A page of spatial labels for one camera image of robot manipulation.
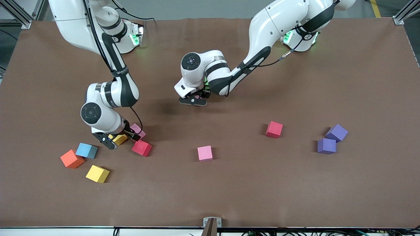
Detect yellow foam cube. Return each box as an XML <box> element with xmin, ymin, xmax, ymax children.
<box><xmin>109</xmin><ymin>133</ymin><xmax>128</xmax><ymax>147</ymax></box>
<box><xmin>86</xmin><ymin>165</ymin><xmax>110</xmax><ymax>184</ymax></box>

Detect red foam cube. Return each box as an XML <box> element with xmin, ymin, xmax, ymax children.
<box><xmin>265</xmin><ymin>121</ymin><xmax>284</xmax><ymax>139</ymax></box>
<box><xmin>132</xmin><ymin>140</ymin><xmax>153</xmax><ymax>157</ymax></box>

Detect blue foam cube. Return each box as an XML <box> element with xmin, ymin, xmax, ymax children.
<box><xmin>75</xmin><ymin>143</ymin><xmax>98</xmax><ymax>159</ymax></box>

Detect orange foam cube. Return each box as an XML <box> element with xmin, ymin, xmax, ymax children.
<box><xmin>60</xmin><ymin>149</ymin><xmax>85</xmax><ymax>169</ymax></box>

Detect brown table mat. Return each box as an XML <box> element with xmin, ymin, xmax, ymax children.
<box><xmin>0</xmin><ymin>16</ymin><xmax>420</xmax><ymax>229</ymax></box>

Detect purple foam cube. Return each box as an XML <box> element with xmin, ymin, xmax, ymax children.
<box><xmin>325</xmin><ymin>124</ymin><xmax>349</xmax><ymax>143</ymax></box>
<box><xmin>317</xmin><ymin>138</ymin><xmax>337</xmax><ymax>155</ymax></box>

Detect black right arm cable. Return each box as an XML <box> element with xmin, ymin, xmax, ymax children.
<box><xmin>130</xmin><ymin>107</ymin><xmax>143</xmax><ymax>132</ymax></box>

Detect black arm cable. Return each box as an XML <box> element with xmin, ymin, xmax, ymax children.
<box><xmin>130</xmin><ymin>107</ymin><xmax>143</xmax><ymax>132</ymax></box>
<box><xmin>225</xmin><ymin>29</ymin><xmax>324</xmax><ymax>97</ymax></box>

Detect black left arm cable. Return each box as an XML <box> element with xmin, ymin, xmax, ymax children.
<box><xmin>225</xmin><ymin>29</ymin><xmax>324</xmax><ymax>97</ymax></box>

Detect black right base cable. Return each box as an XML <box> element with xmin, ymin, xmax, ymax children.
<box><xmin>112</xmin><ymin>0</ymin><xmax>157</xmax><ymax>22</ymax></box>

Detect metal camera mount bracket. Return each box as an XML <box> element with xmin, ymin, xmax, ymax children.
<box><xmin>203</xmin><ymin>217</ymin><xmax>222</xmax><ymax>236</ymax></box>

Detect aluminium frame post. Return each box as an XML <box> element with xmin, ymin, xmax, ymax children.
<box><xmin>393</xmin><ymin>0</ymin><xmax>420</xmax><ymax>25</ymax></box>
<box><xmin>0</xmin><ymin>0</ymin><xmax>45</xmax><ymax>29</ymax></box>

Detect tangled black cables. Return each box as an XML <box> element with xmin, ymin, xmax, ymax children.
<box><xmin>189</xmin><ymin>228</ymin><xmax>420</xmax><ymax>236</ymax></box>

